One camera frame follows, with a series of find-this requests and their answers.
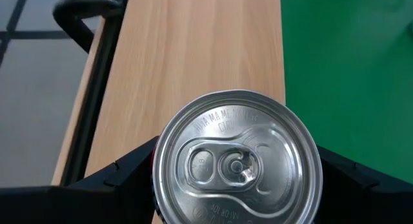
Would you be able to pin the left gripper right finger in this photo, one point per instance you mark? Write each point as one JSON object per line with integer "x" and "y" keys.
{"x": 364, "y": 198}

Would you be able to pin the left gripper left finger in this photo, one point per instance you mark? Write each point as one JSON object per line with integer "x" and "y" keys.
{"x": 80, "y": 204}

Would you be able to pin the red Fanta soda can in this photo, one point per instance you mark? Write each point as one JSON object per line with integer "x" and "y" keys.
{"x": 237, "y": 166}

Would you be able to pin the wooden shelf board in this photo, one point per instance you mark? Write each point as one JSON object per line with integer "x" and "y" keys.
{"x": 193, "y": 56}

